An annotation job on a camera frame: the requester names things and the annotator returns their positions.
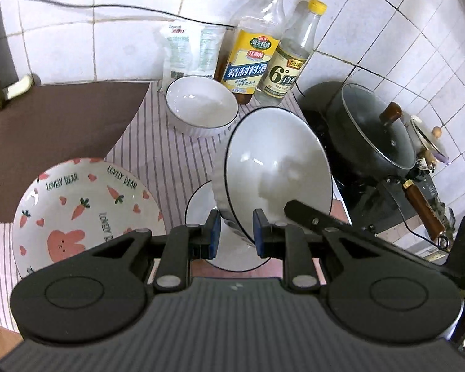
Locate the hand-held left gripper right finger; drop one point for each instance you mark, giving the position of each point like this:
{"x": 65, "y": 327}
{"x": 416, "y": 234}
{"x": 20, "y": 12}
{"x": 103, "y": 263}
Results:
{"x": 259, "y": 232}

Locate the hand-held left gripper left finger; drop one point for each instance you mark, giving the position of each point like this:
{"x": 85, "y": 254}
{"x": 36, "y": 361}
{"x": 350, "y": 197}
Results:
{"x": 214, "y": 236}

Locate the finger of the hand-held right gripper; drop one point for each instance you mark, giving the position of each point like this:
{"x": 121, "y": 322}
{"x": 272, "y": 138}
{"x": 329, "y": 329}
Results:
{"x": 310, "y": 215}

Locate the white ribbed bowl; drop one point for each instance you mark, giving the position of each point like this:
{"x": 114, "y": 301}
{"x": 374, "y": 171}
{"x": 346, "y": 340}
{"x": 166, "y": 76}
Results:
{"x": 199, "y": 100}
{"x": 271, "y": 155}
{"x": 201, "y": 209}

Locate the black pot with glass lid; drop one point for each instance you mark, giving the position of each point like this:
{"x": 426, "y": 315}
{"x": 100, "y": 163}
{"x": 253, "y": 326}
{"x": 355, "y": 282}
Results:
{"x": 356, "y": 193}

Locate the glass lid with wooden knob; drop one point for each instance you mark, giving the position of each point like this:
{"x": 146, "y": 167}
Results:
{"x": 372, "y": 131}

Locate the striped and brown tablecloth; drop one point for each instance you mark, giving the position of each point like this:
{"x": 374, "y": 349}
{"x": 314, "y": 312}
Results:
{"x": 155, "y": 147}

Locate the white pot with wooden knob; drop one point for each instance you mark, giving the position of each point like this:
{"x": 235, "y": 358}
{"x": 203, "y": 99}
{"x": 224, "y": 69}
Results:
{"x": 422, "y": 135}

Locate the white plate with pink rabbit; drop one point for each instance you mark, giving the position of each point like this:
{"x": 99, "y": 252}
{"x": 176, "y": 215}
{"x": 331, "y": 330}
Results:
{"x": 81, "y": 209}

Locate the vinegar bottle, yellow cap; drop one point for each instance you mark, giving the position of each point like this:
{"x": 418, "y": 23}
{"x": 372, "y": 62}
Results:
{"x": 286, "y": 73}

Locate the cooking wine bottle, brown cap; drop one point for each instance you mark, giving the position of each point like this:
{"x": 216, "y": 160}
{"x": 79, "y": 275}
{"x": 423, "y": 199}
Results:
{"x": 248, "y": 62}

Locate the clear plastic bag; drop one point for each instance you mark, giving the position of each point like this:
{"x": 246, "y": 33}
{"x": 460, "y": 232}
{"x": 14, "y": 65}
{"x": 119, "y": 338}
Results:
{"x": 182, "y": 54}

